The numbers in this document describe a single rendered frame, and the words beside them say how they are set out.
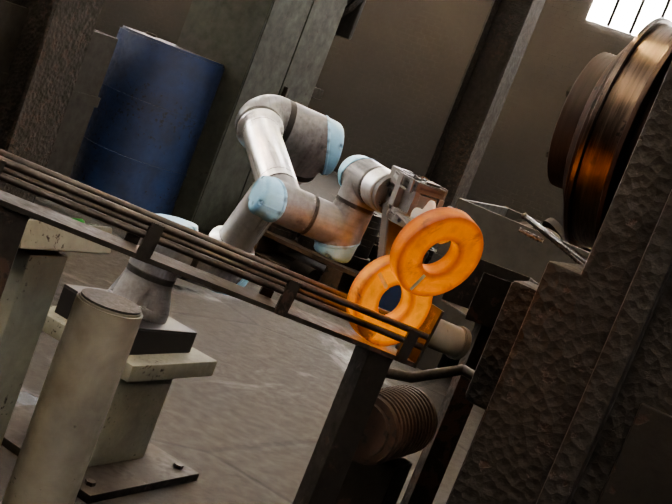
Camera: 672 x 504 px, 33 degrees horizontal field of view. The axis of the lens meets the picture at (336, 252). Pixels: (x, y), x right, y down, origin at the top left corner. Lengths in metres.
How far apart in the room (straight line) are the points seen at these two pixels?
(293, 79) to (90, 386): 4.21
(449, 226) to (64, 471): 0.79
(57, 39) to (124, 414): 2.57
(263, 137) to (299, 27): 3.77
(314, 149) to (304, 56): 3.72
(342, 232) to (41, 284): 0.54
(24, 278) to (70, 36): 3.02
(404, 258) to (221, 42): 4.09
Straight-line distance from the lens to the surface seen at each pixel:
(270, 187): 2.00
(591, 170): 2.11
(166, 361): 2.58
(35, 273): 2.05
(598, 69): 2.24
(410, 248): 1.79
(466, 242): 1.83
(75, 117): 5.53
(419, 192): 1.89
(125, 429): 2.68
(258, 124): 2.26
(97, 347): 1.98
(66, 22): 4.94
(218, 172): 5.79
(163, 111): 5.62
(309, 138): 2.38
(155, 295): 2.60
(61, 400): 2.02
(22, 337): 2.10
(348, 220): 2.05
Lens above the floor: 1.01
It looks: 8 degrees down
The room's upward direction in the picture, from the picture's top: 21 degrees clockwise
